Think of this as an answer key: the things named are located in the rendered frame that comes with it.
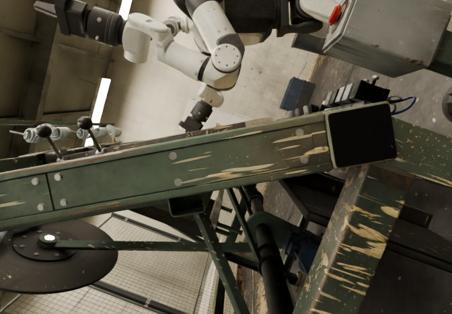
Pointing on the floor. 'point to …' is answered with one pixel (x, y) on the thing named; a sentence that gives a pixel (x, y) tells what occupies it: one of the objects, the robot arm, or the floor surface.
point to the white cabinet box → (227, 118)
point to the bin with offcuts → (309, 43)
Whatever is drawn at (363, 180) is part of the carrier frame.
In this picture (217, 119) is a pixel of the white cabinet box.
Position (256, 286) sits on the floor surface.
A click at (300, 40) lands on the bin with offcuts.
